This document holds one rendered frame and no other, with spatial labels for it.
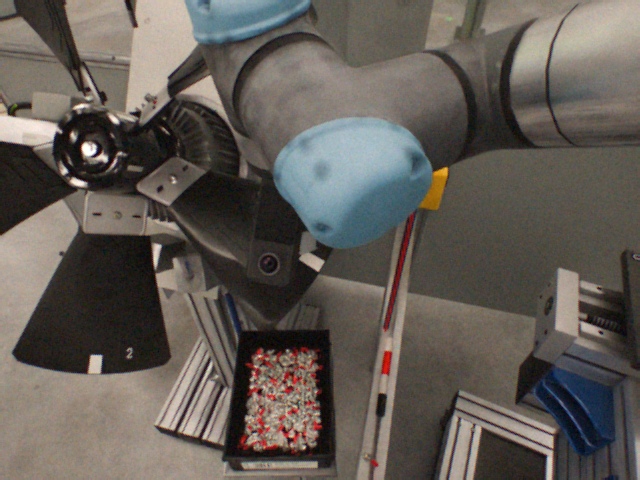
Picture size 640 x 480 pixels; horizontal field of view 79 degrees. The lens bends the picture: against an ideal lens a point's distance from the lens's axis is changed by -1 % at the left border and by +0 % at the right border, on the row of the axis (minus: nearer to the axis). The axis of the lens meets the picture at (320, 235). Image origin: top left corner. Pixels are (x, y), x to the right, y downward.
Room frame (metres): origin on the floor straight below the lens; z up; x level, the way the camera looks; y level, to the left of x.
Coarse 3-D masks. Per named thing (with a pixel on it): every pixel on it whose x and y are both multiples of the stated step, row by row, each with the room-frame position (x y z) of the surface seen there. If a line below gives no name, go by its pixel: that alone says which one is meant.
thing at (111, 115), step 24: (72, 120) 0.48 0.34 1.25; (96, 120) 0.48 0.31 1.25; (120, 120) 0.47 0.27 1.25; (72, 144) 0.46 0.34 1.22; (96, 144) 0.46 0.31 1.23; (120, 144) 0.45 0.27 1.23; (144, 144) 0.48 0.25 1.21; (168, 144) 0.53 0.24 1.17; (72, 168) 0.44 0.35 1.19; (96, 168) 0.43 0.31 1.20; (120, 168) 0.43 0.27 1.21; (144, 168) 0.46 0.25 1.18; (120, 192) 0.45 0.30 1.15
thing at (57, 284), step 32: (64, 256) 0.37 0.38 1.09; (96, 256) 0.39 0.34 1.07; (128, 256) 0.40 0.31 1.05; (64, 288) 0.35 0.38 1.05; (96, 288) 0.35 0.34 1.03; (128, 288) 0.37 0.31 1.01; (32, 320) 0.31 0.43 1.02; (64, 320) 0.32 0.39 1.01; (96, 320) 0.32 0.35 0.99; (128, 320) 0.34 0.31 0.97; (160, 320) 0.35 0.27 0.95; (32, 352) 0.28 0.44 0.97; (64, 352) 0.29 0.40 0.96; (96, 352) 0.29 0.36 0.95; (160, 352) 0.31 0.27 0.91
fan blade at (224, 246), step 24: (192, 192) 0.44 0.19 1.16; (216, 192) 0.44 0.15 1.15; (240, 192) 0.45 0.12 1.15; (192, 216) 0.39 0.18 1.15; (216, 216) 0.40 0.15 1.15; (240, 216) 0.40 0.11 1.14; (192, 240) 0.36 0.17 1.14; (216, 240) 0.36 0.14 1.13; (240, 240) 0.37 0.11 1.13; (216, 264) 0.33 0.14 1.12; (240, 264) 0.34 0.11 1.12; (240, 288) 0.31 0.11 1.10; (264, 288) 0.31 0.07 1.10; (288, 288) 0.31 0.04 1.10; (264, 312) 0.28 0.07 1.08; (288, 312) 0.28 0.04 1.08
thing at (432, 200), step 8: (432, 176) 0.59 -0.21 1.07; (440, 176) 0.59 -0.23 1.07; (432, 184) 0.59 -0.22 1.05; (440, 184) 0.59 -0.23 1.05; (432, 192) 0.59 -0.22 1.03; (440, 192) 0.59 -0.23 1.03; (424, 200) 0.59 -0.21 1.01; (432, 200) 0.59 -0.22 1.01; (440, 200) 0.59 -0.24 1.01; (424, 208) 0.59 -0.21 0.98; (432, 208) 0.59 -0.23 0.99
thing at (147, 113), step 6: (162, 90) 0.58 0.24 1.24; (162, 96) 0.54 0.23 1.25; (168, 96) 0.51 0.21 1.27; (150, 102) 0.57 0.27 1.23; (162, 102) 0.50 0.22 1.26; (144, 108) 0.56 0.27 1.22; (150, 108) 0.53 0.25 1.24; (156, 108) 0.50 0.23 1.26; (144, 114) 0.53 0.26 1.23; (150, 114) 0.49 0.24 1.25; (144, 120) 0.49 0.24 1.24
